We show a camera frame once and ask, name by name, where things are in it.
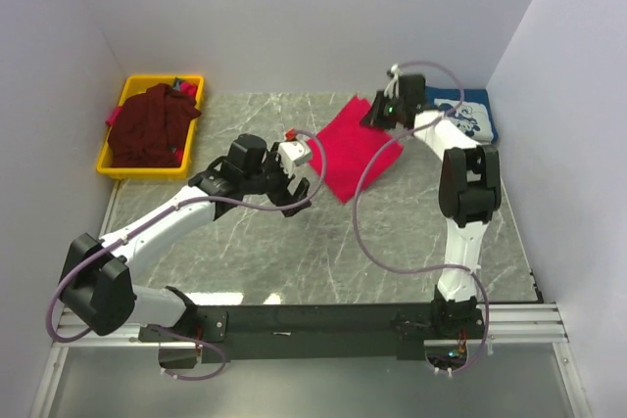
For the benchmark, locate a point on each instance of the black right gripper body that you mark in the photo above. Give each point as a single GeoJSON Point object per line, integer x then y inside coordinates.
{"type": "Point", "coordinates": [390, 116]}

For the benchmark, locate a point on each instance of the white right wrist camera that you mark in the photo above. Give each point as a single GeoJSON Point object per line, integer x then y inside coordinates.
{"type": "Point", "coordinates": [392, 89]}

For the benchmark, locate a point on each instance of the folded blue printed t-shirt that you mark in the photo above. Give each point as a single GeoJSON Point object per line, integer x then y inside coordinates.
{"type": "Point", "coordinates": [473, 116]}

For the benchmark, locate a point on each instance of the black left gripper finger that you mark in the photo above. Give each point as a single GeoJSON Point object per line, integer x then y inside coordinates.
{"type": "Point", "coordinates": [293, 206]}
{"type": "Point", "coordinates": [302, 190]}

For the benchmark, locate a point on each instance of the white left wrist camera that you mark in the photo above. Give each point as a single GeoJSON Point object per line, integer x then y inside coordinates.
{"type": "Point", "coordinates": [293, 154]}

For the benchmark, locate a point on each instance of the yellow plastic bin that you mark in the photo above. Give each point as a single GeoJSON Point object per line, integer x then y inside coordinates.
{"type": "Point", "coordinates": [191, 84]}

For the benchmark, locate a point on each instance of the dark maroon t-shirt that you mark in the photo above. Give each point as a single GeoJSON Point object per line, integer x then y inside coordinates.
{"type": "Point", "coordinates": [152, 128]}

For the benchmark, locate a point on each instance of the bright red t-shirt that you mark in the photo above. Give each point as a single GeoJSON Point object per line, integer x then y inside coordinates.
{"type": "Point", "coordinates": [349, 147]}

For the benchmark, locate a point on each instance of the aluminium frame rail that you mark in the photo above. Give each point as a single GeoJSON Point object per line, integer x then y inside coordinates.
{"type": "Point", "coordinates": [509, 324]}

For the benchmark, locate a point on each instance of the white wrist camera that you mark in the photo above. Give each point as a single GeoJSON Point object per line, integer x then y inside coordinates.
{"type": "Point", "coordinates": [392, 89]}
{"type": "Point", "coordinates": [293, 154]}

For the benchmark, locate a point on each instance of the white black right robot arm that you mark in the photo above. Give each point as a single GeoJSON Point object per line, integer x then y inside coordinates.
{"type": "Point", "coordinates": [469, 194]}

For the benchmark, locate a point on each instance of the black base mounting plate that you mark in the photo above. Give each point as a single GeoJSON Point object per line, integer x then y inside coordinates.
{"type": "Point", "coordinates": [282, 331]}

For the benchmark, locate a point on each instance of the pink garment in bin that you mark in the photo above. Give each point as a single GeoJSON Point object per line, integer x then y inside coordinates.
{"type": "Point", "coordinates": [110, 121]}

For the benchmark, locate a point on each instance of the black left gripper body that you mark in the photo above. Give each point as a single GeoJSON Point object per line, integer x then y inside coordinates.
{"type": "Point", "coordinates": [273, 182]}

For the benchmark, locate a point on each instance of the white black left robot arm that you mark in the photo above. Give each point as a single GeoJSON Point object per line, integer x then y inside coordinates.
{"type": "Point", "coordinates": [97, 281]}

